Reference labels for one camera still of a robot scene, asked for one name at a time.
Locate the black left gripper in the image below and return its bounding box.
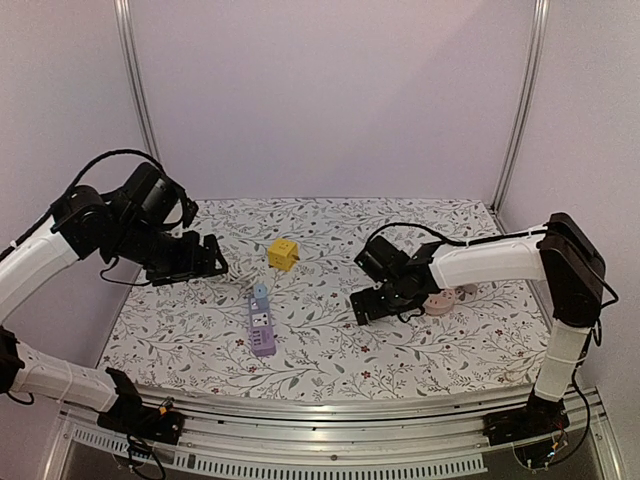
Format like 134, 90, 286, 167
112, 216, 229, 286

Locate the blue cube plug adapter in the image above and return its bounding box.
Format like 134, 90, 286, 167
252, 283, 269, 309

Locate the purple power strip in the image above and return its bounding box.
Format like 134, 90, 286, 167
248, 296, 276, 357

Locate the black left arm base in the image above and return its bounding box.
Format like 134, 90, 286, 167
97, 368, 185, 445

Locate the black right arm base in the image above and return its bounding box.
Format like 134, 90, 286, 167
482, 394, 570, 446

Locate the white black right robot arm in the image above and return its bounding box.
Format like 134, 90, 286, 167
349, 213, 619, 436

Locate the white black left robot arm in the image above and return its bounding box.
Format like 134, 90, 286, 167
1, 149, 228, 434

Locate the round pink power strip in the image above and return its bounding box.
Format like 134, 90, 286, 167
424, 284, 478, 316

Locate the floral patterned tablecloth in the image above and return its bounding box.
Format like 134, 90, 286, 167
100, 199, 548, 402

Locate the yellow cube socket adapter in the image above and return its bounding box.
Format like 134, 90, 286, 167
267, 238, 299, 272

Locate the coiled white power cable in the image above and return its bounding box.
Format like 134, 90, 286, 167
219, 264, 259, 286

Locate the aluminium table front rail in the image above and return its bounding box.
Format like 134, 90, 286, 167
40, 387, 627, 479

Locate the left aluminium frame post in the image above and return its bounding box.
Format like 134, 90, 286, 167
113, 0, 161, 161

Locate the aluminium frame post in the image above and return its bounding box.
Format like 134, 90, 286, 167
113, 0, 161, 161
490, 0, 550, 216

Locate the right aluminium frame post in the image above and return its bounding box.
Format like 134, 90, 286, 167
490, 0, 550, 216

